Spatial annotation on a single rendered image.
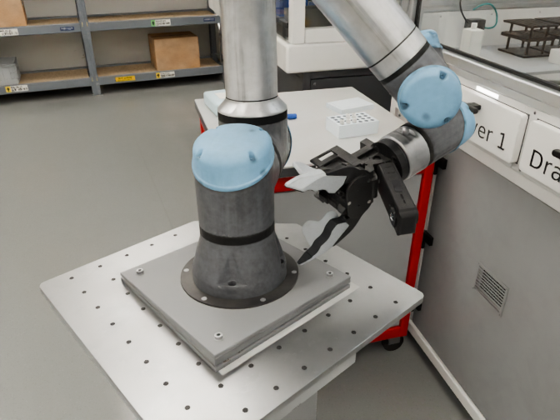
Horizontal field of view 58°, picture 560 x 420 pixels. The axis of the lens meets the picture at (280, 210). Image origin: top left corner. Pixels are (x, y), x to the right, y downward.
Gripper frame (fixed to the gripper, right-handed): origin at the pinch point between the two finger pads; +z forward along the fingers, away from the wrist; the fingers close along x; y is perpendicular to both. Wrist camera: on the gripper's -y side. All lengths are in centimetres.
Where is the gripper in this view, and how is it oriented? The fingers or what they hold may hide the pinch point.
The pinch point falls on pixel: (294, 231)
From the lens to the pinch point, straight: 67.8
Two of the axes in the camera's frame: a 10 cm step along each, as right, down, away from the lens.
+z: -8.1, 4.7, -3.6
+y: -5.8, -5.0, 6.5
